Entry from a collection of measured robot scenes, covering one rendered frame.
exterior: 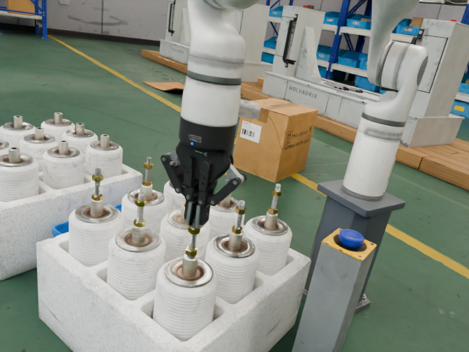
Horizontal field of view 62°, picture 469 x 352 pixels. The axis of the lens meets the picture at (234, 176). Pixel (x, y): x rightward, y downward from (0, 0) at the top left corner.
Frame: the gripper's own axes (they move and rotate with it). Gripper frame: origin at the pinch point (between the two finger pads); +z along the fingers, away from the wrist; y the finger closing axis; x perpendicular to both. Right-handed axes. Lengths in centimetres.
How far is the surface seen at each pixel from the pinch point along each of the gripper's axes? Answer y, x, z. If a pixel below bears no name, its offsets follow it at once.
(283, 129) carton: -21, 108, 12
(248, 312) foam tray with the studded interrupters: 8.9, 5.6, 17.7
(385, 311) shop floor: 32, 48, 36
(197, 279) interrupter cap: 2.1, -0.9, 10.1
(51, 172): -50, 18, 14
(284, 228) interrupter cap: 7.6, 23.8, 10.2
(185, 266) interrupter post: -0.1, -1.2, 8.7
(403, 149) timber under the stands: 26, 198, 29
